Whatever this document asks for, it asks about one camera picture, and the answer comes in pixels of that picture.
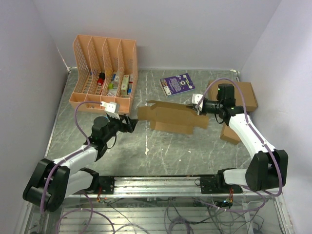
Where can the green cube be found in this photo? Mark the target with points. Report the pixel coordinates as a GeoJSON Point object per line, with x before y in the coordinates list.
{"type": "Point", "coordinates": [111, 85]}

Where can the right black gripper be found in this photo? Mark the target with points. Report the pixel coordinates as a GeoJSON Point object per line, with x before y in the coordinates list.
{"type": "Point", "coordinates": [201, 112]}

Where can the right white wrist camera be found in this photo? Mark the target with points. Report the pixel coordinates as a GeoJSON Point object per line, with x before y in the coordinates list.
{"type": "Point", "coordinates": [196, 98]}

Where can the aluminium rail frame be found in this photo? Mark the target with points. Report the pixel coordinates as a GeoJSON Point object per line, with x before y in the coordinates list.
{"type": "Point", "coordinates": [161, 205]}

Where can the brown cardboard box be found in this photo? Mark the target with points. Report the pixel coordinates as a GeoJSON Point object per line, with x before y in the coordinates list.
{"type": "Point", "coordinates": [171, 117]}

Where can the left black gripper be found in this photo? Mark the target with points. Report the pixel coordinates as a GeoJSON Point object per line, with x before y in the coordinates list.
{"type": "Point", "coordinates": [128, 126]}

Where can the white green carton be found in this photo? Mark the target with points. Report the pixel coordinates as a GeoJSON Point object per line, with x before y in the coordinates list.
{"type": "Point", "coordinates": [124, 85]}

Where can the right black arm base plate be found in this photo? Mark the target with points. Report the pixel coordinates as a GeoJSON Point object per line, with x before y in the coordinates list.
{"type": "Point", "coordinates": [214, 185]}

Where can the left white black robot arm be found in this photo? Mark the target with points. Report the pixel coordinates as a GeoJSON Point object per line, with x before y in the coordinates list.
{"type": "Point", "coordinates": [54, 180]}

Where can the red black bottle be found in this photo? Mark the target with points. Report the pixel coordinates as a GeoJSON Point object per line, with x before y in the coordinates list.
{"type": "Point", "coordinates": [101, 79]}

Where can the purple book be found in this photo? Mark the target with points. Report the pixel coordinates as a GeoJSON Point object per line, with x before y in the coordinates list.
{"type": "Point", "coordinates": [177, 84]}

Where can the pink plastic file organizer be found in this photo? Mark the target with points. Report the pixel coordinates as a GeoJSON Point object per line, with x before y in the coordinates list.
{"type": "Point", "coordinates": [115, 58]}

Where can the large folded cardboard box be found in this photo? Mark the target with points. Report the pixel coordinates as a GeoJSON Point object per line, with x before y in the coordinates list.
{"type": "Point", "coordinates": [247, 92]}

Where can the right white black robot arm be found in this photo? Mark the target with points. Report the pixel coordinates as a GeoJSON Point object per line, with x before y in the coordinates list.
{"type": "Point", "coordinates": [268, 167]}

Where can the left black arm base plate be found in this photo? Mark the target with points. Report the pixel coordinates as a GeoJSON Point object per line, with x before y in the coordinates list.
{"type": "Point", "coordinates": [105, 185]}

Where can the small folded cardboard box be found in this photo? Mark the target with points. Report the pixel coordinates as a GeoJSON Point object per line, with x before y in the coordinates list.
{"type": "Point", "coordinates": [228, 135]}

